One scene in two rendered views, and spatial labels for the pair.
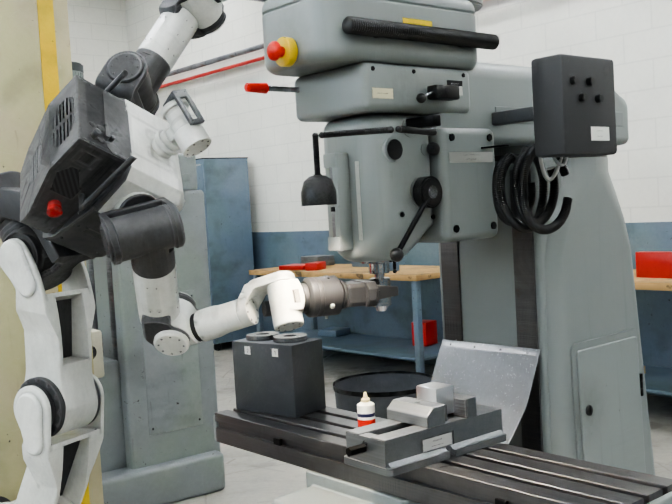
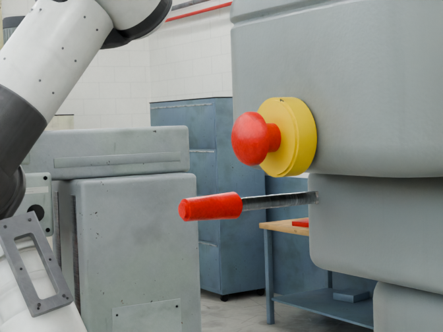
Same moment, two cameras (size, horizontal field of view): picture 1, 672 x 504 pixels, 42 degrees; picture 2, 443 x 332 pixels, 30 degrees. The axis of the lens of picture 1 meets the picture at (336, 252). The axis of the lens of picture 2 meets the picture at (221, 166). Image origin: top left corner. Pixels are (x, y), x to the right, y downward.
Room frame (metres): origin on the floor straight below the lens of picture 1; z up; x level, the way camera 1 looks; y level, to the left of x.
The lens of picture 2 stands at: (1.22, 0.03, 1.77)
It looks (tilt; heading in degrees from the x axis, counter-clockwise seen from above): 3 degrees down; 9
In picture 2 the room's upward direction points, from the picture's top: 2 degrees counter-clockwise
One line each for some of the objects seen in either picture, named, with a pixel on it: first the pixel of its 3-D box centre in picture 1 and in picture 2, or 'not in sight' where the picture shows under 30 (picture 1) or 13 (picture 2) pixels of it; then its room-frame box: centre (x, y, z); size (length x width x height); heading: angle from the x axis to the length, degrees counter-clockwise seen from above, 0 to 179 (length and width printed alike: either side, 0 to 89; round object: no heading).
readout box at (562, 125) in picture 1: (577, 107); not in sight; (1.93, -0.54, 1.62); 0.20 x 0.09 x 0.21; 130
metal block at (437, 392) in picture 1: (435, 399); not in sight; (1.87, -0.19, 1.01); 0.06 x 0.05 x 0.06; 38
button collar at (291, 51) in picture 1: (285, 51); (283, 137); (1.84, 0.08, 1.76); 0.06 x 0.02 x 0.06; 40
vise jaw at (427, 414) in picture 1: (416, 411); not in sight; (1.84, -0.15, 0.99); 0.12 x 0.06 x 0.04; 38
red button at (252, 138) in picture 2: (276, 51); (257, 138); (1.83, 0.10, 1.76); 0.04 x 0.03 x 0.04; 40
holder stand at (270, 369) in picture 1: (278, 371); not in sight; (2.33, 0.17, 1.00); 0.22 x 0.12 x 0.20; 50
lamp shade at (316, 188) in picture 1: (318, 189); not in sight; (1.78, 0.03, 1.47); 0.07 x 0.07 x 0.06
